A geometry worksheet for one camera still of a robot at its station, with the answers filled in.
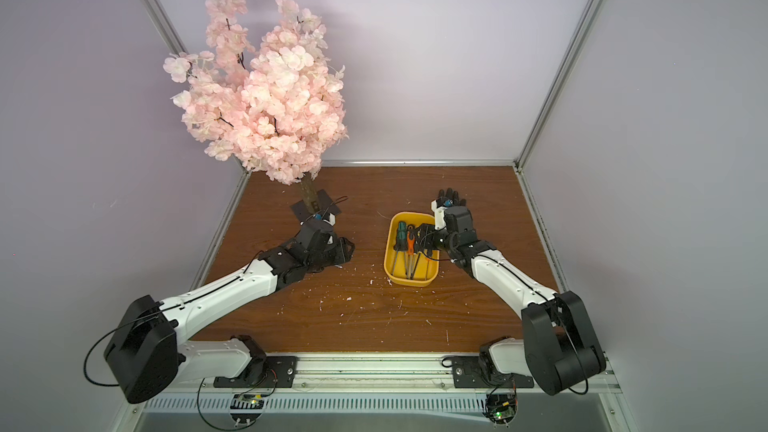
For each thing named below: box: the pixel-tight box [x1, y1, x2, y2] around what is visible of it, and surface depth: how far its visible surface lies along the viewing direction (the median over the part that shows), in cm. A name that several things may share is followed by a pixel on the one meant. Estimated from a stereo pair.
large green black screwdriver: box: [391, 221, 408, 275], surface depth 96 cm
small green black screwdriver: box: [395, 221, 408, 275], surface depth 96 cm
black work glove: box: [436, 187, 467, 208], surface depth 112 cm
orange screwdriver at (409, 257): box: [405, 224, 416, 280], surface depth 94 cm
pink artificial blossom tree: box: [163, 0, 349, 211], surface depth 62 cm
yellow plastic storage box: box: [383, 211, 440, 287], surface depth 94 cm
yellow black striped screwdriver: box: [410, 251, 428, 280], surface depth 93 cm
